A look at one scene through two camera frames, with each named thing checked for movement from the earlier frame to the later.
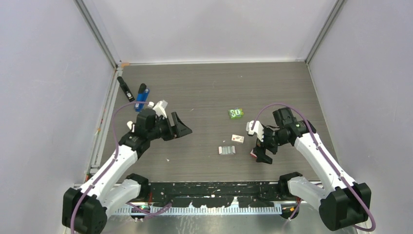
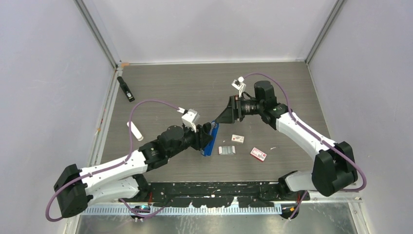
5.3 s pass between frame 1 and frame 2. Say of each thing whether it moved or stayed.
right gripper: moved
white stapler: stayed
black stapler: stayed
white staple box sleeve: stayed
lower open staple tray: stayed
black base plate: stayed
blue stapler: moved
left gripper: moved
